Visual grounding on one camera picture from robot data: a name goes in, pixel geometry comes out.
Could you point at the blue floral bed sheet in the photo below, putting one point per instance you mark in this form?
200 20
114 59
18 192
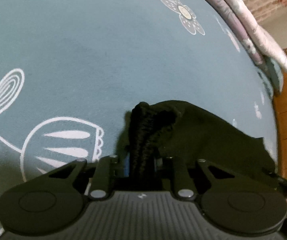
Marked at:
83 55

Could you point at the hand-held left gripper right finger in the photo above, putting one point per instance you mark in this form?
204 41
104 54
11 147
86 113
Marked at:
158 166

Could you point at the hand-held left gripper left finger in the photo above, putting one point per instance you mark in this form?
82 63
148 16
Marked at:
126 166

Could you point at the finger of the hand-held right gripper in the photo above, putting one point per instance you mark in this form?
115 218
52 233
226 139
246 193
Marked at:
286 185

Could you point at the teal pillow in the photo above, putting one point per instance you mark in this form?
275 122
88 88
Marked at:
264 85
274 75

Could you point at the pink floral quilt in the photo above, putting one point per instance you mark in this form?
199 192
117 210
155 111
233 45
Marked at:
253 22

